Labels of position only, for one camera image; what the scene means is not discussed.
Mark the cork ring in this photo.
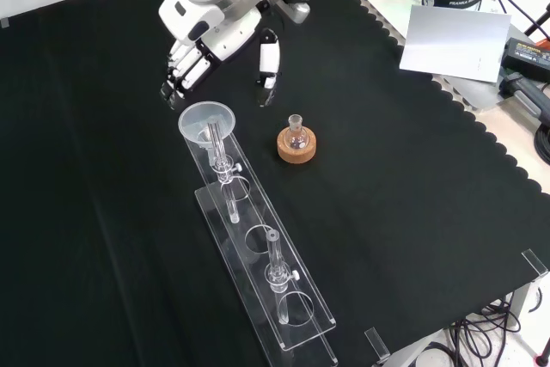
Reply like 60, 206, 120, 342
277, 125, 319, 165

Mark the small round-bottom glass flask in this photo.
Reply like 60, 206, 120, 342
286, 113, 309, 150

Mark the black floor cable bundle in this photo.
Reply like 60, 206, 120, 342
444, 291, 550, 367

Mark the clear plastic funnel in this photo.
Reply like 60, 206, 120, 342
177, 101, 237, 167

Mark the black power adapter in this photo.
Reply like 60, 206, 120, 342
501, 37, 550, 75

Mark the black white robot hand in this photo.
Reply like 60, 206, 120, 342
157, 0, 283, 111

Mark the white card board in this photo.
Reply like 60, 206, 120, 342
399, 4, 512, 83

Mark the black grey cable plug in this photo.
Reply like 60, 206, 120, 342
498, 72, 550, 128

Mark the transparent funnel stand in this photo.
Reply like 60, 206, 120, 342
180, 116, 339, 367

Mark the black tripod leg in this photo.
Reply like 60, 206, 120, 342
522, 0, 550, 43

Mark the black table cloth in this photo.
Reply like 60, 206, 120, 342
0, 0, 550, 367

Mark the clear cloth clip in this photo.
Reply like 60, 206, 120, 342
364, 327, 392, 363
520, 249, 550, 278

